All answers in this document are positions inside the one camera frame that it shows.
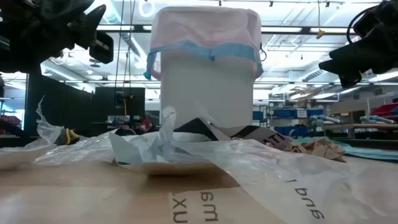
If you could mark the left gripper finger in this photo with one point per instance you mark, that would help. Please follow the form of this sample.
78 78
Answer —
90 28

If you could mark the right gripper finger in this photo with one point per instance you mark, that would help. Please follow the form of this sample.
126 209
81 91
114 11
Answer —
342 67
354 52

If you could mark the brown paper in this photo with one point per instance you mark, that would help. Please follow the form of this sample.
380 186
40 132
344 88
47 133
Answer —
323 149

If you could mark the black printed card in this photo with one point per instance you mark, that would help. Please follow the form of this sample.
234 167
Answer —
264 137

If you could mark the clear plastic wrap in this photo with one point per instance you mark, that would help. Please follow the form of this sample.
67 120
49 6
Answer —
77 149

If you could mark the white plastic bag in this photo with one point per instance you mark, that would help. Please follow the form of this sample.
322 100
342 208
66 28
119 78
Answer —
149 146

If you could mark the white plastic trash bin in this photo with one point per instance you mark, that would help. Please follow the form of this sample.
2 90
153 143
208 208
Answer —
205 93

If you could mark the black and white card wrapper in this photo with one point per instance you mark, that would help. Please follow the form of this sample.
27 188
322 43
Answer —
196 129

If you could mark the round ceiling sensor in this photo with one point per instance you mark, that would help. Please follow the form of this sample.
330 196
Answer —
94 61

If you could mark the blue storage bin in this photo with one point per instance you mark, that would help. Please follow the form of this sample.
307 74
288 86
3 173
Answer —
314 113
284 113

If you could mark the pale grey roll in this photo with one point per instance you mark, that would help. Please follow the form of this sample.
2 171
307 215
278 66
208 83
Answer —
373 119

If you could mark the red cloth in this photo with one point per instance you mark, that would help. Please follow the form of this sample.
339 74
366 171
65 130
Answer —
385 110

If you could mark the dark partition panel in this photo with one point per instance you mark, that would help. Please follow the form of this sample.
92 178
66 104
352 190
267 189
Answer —
56 105

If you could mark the black and yellow work glove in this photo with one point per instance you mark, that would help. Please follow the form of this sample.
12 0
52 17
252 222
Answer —
66 137

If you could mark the person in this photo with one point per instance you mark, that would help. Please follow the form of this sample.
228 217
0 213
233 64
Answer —
146 124

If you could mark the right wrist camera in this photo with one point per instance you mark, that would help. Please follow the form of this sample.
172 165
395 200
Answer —
350 81

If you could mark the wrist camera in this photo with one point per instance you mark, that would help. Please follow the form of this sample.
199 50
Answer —
350 81
102 48

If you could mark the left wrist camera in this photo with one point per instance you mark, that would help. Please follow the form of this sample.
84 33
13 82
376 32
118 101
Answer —
102 48

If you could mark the black aluminium table frame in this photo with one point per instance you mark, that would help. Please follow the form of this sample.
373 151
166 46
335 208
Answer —
18 140

